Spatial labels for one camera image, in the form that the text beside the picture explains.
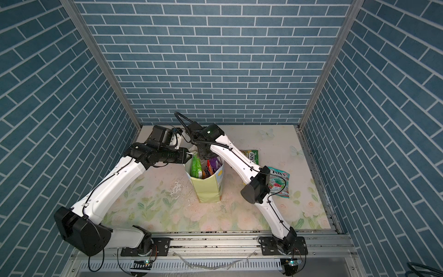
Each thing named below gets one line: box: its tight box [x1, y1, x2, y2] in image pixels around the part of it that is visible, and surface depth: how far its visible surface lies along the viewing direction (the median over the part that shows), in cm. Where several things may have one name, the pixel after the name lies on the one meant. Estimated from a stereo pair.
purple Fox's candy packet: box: [209, 156, 223, 174], surface depth 81 cm
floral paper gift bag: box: [184, 152, 225, 204], surface depth 75 cm
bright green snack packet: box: [190, 154, 203, 179], surface depth 79 cm
